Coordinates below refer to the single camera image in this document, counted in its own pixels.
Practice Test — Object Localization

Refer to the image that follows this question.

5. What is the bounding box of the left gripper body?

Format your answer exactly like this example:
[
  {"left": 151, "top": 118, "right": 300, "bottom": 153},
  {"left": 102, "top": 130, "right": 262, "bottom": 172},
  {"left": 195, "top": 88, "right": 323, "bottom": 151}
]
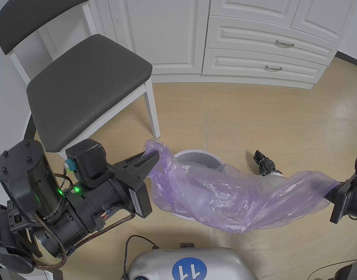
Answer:
[{"left": 67, "top": 162, "right": 153, "bottom": 234}]

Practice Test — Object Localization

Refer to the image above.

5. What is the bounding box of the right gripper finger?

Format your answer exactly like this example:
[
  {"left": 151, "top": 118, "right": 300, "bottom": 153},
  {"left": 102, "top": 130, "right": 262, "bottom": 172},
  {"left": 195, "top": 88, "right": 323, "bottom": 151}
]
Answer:
[{"left": 324, "top": 183, "right": 344, "bottom": 205}]

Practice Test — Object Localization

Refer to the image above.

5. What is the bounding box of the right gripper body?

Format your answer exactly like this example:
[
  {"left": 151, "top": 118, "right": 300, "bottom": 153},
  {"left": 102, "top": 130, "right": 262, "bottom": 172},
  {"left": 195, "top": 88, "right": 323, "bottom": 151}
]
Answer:
[{"left": 330, "top": 176, "right": 357, "bottom": 224}]

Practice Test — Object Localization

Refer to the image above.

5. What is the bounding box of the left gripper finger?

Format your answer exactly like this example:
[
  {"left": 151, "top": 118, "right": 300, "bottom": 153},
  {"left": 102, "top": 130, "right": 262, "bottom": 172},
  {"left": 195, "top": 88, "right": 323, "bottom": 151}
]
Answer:
[
  {"left": 120, "top": 151, "right": 156, "bottom": 177},
  {"left": 136, "top": 152, "right": 163, "bottom": 182}
]

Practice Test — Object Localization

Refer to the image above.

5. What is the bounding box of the black plastic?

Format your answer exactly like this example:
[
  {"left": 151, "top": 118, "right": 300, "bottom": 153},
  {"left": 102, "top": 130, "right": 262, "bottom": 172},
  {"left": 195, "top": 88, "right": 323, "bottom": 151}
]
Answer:
[{"left": 253, "top": 150, "right": 277, "bottom": 176}]

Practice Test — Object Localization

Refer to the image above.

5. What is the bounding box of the purple plastic bag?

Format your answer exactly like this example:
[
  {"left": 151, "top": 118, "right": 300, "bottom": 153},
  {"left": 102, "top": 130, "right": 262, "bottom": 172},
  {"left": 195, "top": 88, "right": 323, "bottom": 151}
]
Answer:
[{"left": 143, "top": 139, "right": 341, "bottom": 234}]

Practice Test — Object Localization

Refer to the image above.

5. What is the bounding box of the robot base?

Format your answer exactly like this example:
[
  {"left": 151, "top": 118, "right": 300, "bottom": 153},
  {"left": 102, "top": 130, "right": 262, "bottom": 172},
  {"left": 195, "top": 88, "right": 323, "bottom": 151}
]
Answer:
[{"left": 128, "top": 243, "right": 259, "bottom": 280}]

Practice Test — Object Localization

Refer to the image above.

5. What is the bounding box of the white trash bin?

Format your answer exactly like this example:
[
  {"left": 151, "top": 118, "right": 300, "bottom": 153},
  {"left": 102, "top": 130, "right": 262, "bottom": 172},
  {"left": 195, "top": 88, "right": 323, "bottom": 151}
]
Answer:
[{"left": 168, "top": 149, "right": 226, "bottom": 222}]

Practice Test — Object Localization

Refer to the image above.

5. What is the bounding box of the white chair with grey seat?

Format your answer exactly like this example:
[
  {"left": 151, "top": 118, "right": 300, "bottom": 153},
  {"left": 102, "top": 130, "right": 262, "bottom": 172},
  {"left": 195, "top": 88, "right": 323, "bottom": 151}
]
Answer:
[{"left": 0, "top": 0, "right": 161, "bottom": 160}]

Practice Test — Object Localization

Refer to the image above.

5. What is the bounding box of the white wardrobe with drawers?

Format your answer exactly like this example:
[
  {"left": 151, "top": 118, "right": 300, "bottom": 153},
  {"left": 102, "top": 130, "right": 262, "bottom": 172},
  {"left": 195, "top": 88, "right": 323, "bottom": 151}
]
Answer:
[{"left": 88, "top": 0, "right": 357, "bottom": 90}]

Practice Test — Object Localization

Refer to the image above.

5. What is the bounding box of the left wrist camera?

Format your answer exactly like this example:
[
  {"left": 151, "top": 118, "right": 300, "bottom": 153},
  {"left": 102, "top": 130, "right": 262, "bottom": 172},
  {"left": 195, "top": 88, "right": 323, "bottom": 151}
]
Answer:
[{"left": 65, "top": 139, "right": 109, "bottom": 188}]

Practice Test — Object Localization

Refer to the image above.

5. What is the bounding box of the black cable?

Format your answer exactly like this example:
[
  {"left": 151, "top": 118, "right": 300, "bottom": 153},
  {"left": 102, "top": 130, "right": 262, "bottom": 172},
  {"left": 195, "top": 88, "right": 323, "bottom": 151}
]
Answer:
[
  {"left": 309, "top": 261, "right": 357, "bottom": 280},
  {"left": 124, "top": 235, "right": 159, "bottom": 277}
]

